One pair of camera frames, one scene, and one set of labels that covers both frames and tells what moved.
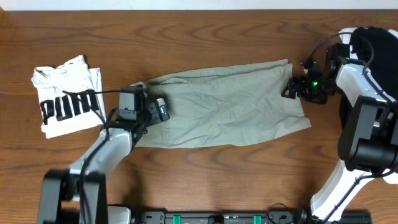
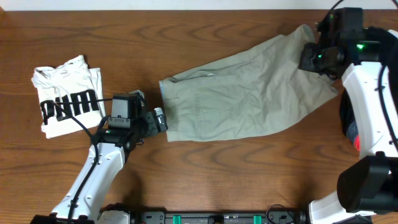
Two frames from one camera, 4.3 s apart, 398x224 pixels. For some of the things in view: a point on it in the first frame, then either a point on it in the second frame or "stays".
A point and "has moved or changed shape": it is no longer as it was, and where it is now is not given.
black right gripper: x=302 y=88 → x=311 y=58
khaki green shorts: x=228 y=106 has moved or changed shape
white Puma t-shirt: x=71 y=97 stays
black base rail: x=284 y=217 stays
